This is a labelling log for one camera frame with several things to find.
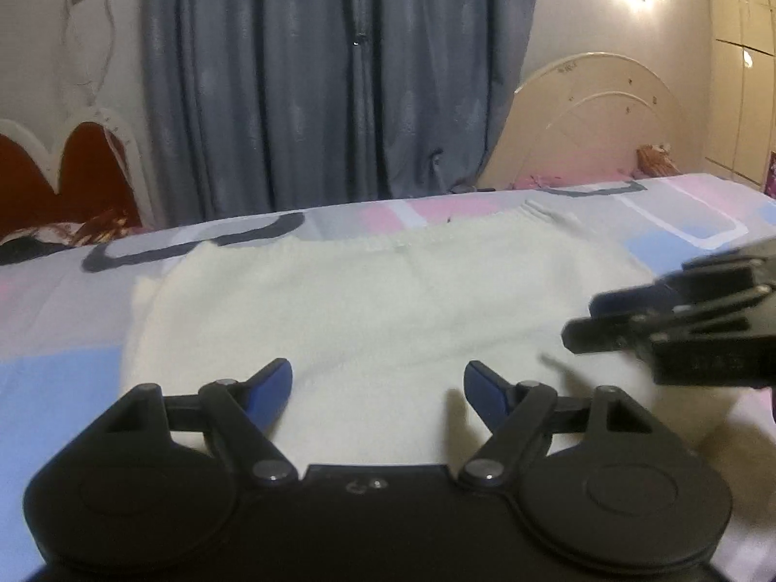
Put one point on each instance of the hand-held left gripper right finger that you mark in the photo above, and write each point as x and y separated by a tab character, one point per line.
484	391

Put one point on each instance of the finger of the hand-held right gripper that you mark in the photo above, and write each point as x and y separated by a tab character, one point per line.
709	282
606	333

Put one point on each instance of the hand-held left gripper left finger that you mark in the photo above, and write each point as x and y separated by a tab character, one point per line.
273	385

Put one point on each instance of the white knitted sweater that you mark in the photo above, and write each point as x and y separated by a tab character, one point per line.
376	315

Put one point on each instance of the orange floral cloth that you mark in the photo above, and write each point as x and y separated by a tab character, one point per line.
656	160

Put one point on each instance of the cream arched headboard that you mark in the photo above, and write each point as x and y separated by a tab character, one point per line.
582	127

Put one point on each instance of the cream wardrobe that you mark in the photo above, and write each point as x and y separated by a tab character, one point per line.
742	60

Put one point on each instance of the patterned pink grey bedsheet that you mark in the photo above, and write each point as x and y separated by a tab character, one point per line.
54	327

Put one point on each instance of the red floral pillow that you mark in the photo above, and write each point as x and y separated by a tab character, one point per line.
66	233

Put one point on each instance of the grey-blue curtain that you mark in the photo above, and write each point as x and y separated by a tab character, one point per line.
442	73
254	85

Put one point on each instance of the red headboard with white frame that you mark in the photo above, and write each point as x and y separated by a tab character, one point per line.
85	176

